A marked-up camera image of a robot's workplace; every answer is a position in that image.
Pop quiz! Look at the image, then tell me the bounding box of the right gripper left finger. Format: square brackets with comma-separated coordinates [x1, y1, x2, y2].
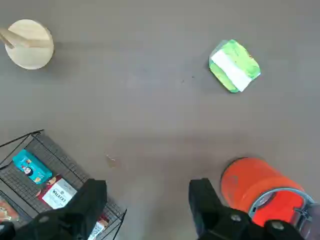
[0, 178, 108, 240]

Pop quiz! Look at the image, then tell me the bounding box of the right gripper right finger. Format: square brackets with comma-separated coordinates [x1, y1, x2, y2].
[188, 177, 309, 240]

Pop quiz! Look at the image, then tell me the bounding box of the orange round bin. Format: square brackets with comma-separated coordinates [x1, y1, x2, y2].
[220, 156, 320, 233]

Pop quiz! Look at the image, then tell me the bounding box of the green tissue pack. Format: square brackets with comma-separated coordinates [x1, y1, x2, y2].
[208, 39, 262, 94]

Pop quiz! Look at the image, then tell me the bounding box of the red tartan shortbread box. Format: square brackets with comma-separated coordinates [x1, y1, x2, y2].
[37, 174, 110, 240]

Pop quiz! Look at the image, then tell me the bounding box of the teal snack packet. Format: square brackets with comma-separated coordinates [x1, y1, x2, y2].
[12, 149, 53, 185]

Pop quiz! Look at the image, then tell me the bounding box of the wooden mug tree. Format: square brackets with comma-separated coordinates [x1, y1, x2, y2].
[0, 19, 55, 70]

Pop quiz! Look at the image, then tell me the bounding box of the black wire shelf rack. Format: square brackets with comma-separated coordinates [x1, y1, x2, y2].
[0, 129, 128, 240]

